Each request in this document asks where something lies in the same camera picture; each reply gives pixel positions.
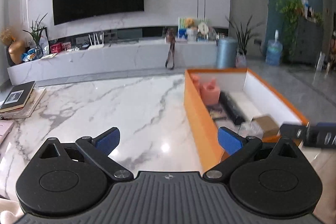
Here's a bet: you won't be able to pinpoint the clear plastic pack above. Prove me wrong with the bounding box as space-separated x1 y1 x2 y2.
239 120 263 138

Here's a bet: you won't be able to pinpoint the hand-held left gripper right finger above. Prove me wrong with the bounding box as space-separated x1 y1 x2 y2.
203 126 306 183

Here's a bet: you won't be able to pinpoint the grey cabinet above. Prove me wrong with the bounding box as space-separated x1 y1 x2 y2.
289 15 324 64

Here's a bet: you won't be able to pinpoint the pink plastic cup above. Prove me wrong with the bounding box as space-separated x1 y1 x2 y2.
201 78 221 106

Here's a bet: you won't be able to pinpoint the grey trash can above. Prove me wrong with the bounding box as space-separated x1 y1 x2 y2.
217 38 237 69

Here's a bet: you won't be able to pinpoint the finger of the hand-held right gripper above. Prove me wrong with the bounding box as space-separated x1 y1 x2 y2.
280 122 336 148

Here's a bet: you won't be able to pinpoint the orange cardboard box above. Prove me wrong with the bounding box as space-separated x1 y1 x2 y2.
184 68 310 169

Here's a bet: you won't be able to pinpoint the white router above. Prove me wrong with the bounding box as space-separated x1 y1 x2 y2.
88 32 105 50

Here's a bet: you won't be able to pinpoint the dried flowers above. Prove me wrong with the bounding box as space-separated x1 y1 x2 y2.
0 28 16 45

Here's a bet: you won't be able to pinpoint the pastel woven bag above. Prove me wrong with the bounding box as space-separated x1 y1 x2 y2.
235 48 247 68

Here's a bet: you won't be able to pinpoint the green painting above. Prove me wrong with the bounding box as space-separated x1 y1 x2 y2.
178 17 195 39

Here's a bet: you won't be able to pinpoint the golden vase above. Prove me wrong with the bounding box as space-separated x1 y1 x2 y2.
8 40 26 65

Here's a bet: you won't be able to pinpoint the dark picture book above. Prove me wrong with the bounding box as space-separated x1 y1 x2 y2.
207 105 227 119

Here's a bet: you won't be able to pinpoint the blue water jug with pump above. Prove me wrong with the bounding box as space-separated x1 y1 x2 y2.
266 29 284 66

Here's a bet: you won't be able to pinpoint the ivy plant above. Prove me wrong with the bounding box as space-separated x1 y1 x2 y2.
276 0 305 62

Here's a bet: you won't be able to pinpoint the snake plant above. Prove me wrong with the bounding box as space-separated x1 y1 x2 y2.
226 15 264 56

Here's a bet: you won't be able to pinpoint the green plant in glass vase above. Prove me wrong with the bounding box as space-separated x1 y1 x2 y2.
22 13 49 56

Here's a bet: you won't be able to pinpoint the pink bottle with orange cap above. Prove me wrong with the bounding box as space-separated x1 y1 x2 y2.
190 74 204 90

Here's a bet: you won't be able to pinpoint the pink book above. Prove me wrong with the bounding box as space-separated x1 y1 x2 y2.
0 121 15 146

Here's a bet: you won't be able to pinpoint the blue snack bags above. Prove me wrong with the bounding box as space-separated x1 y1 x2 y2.
21 48 37 62

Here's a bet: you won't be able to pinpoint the black book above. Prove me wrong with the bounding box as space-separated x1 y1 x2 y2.
0 81 36 113

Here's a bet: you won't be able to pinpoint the beige books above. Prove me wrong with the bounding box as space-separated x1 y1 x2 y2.
0 88 47 119

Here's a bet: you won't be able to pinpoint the dark tube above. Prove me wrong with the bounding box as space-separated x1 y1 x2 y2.
220 91 247 125

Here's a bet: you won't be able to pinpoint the marble television console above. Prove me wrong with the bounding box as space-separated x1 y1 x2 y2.
7 39 219 85

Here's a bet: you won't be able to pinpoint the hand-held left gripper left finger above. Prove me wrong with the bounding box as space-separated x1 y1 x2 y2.
34 127 133 182

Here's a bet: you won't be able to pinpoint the small brown cardboard box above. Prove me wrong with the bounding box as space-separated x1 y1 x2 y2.
252 115 280 138

